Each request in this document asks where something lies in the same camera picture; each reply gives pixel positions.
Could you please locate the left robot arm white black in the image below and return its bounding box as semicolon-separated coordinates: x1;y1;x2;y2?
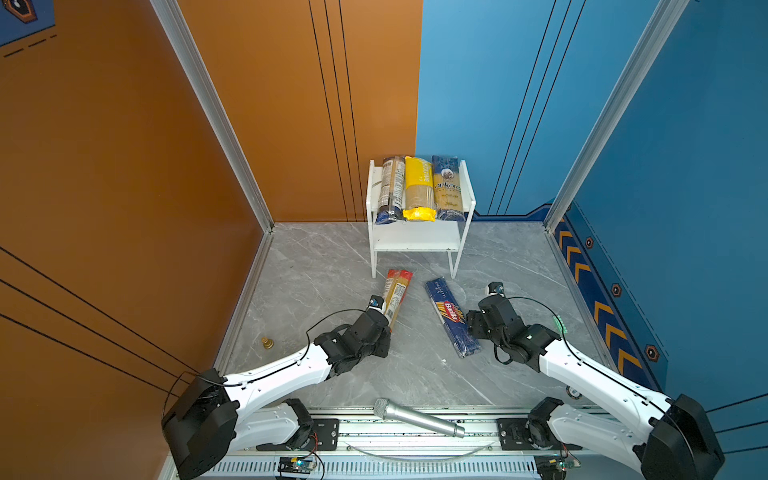
161;304;391;479

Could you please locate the blue Barilla spaghetti box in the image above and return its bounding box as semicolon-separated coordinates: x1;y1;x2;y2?
425;277;481;358

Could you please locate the red-ended clear spaghetti bag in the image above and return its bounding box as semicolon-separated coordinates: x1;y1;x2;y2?
383;269;413;327

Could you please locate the small round floor disc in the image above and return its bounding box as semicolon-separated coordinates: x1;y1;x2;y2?
566;386;582;400

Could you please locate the silver microphone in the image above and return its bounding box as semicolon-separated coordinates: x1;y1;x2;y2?
373;398;465;438

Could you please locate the clear labelled spaghetti bag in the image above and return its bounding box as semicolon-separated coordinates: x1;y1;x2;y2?
375;156;405;225

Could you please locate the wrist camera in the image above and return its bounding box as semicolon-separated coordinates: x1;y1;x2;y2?
368;295;386;312
487;281;506;298

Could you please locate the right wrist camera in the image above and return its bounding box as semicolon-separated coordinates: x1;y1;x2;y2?
487;281;506;298

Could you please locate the white two-tier metal shelf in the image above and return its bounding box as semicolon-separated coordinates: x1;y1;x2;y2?
365;160;476;278

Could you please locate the aluminium front rail frame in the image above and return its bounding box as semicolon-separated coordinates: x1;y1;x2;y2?
162;408;642;479

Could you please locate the blue Ankara spaghetti bag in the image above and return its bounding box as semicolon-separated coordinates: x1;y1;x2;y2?
431;155;464;221

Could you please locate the green toy brick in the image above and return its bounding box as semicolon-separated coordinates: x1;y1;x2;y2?
553;315;568;335

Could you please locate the green circuit board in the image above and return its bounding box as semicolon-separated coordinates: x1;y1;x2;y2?
534;457;581;480
277;457;320;479

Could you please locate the yellow Pastatime spaghetti bag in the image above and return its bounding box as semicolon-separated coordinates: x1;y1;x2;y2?
403;156;437;222

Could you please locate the right green circuit board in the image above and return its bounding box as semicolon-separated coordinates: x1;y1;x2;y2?
534;457;581;480

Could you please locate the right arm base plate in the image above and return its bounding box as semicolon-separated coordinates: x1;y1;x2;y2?
495;417;582;451

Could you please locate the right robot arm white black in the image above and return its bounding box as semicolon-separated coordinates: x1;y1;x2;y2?
466;283;725;479

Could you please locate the left green circuit board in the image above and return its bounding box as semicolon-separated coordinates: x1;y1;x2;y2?
277;457;320;479

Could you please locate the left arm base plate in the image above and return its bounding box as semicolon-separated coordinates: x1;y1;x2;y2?
256;418;340;452

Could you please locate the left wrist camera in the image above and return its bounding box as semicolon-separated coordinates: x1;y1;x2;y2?
368;295;386;312

